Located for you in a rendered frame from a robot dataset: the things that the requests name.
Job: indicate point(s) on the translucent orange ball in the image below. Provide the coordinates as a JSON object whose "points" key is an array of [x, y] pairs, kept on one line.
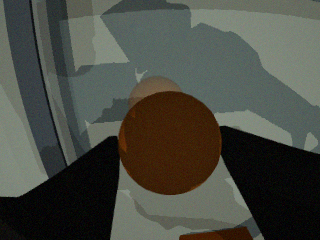
{"points": [[150, 85]]}

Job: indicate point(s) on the brown ball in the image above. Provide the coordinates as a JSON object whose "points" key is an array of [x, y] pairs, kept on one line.
{"points": [[170, 143]]}

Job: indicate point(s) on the clear low l-shaped wall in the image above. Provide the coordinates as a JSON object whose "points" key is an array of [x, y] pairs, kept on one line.
{"points": [[57, 77], [30, 78]]}

